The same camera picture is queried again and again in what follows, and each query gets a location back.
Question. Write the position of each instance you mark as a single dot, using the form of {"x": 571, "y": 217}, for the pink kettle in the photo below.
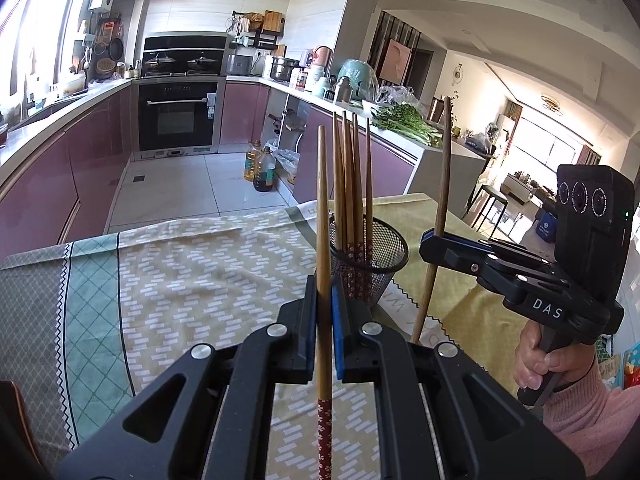
{"x": 322, "y": 56}

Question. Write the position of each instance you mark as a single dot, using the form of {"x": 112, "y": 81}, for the person's right forearm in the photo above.
{"x": 595, "y": 420}

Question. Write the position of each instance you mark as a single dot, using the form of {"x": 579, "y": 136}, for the round ceiling lamp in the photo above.
{"x": 552, "y": 106}

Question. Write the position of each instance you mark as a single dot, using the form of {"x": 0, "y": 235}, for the yellow oil bottle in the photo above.
{"x": 251, "y": 162}

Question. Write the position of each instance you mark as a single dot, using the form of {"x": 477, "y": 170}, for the patterned green yellow tablecloth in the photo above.
{"x": 175, "y": 280}

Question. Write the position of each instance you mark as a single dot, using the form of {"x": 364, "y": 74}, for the black mesh holder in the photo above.
{"x": 387, "y": 260}

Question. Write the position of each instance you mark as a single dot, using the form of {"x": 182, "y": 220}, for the wooden cutting board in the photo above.
{"x": 272, "y": 21}

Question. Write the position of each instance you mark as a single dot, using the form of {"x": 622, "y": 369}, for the pink base cabinets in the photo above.
{"x": 60, "y": 170}
{"x": 390, "y": 165}

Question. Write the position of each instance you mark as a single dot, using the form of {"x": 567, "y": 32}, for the plain yellow cloth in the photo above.
{"x": 465, "y": 310}

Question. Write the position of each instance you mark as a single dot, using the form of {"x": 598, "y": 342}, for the wooden chopstick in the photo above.
{"x": 350, "y": 185}
{"x": 338, "y": 185}
{"x": 442, "y": 185}
{"x": 324, "y": 210}

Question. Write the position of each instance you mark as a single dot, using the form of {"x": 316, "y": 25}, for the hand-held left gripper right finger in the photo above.
{"x": 338, "y": 340}

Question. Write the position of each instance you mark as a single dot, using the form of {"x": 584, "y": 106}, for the dark oil bottle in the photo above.
{"x": 264, "y": 172}

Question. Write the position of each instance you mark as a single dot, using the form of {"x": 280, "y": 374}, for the black wall rack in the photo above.
{"x": 260, "y": 40}

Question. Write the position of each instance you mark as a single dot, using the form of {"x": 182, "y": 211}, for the hanging pans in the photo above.
{"x": 110, "y": 55}

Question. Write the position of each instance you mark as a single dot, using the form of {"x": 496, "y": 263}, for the cooking pot with lid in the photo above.
{"x": 160, "y": 63}
{"x": 202, "y": 64}

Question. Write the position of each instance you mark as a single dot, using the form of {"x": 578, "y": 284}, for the black stool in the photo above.
{"x": 487, "y": 200}

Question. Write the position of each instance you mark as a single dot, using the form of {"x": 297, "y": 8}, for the blue bag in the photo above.
{"x": 546, "y": 227}

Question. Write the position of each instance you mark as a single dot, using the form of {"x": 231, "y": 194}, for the white bar counter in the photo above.
{"x": 465, "y": 170}

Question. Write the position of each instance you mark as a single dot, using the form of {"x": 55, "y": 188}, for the steel thermos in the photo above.
{"x": 343, "y": 91}

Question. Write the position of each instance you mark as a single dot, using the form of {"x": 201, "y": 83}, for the green leafy vegetables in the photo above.
{"x": 405, "y": 125}

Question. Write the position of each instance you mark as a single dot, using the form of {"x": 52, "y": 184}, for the plastic bag on floor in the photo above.
{"x": 286, "y": 165}

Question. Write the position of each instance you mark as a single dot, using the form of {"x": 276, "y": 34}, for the steel stock pot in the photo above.
{"x": 283, "y": 70}

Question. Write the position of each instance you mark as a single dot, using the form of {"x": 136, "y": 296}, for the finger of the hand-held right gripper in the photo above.
{"x": 450, "y": 252}
{"x": 520, "y": 257}

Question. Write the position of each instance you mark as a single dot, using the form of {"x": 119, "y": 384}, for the grey rice cooker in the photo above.
{"x": 239, "y": 65}

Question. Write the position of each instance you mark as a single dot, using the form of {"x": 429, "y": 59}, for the low white cabinet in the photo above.
{"x": 525, "y": 190}

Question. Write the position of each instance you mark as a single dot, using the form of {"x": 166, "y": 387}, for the wall picture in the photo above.
{"x": 395, "y": 60}

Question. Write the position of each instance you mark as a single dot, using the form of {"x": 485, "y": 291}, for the clear plastic bag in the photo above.
{"x": 397, "y": 97}

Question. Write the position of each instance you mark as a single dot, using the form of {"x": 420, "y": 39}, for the person's right hand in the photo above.
{"x": 565, "y": 362}

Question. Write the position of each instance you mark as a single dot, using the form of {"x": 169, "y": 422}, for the black built-in oven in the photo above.
{"x": 175, "y": 115}

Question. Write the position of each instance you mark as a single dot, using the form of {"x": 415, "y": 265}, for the kitchen window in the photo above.
{"x": 30, "y": 35}

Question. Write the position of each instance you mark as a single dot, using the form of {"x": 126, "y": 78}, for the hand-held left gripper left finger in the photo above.
{"x": 307, "y": 345}

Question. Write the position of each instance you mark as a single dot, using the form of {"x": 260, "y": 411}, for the dark flat object orange edge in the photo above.
{"x": 20, "y": 435}

